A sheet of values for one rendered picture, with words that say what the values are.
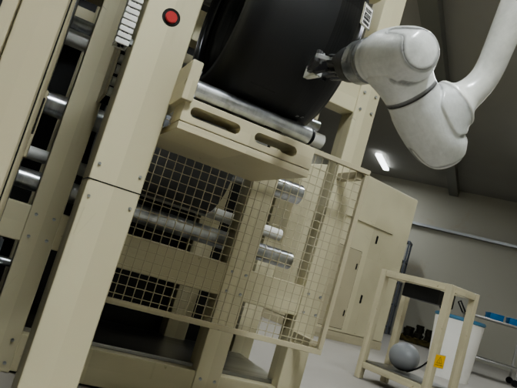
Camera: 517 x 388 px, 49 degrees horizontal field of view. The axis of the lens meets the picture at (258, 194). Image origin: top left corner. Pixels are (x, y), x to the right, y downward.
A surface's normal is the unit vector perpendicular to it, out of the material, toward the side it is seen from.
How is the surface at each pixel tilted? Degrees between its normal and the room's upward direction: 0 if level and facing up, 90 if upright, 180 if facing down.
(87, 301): 90
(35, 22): 90
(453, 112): 97
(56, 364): 90
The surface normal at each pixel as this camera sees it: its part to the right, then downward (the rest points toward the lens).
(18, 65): 0.39, 0.00
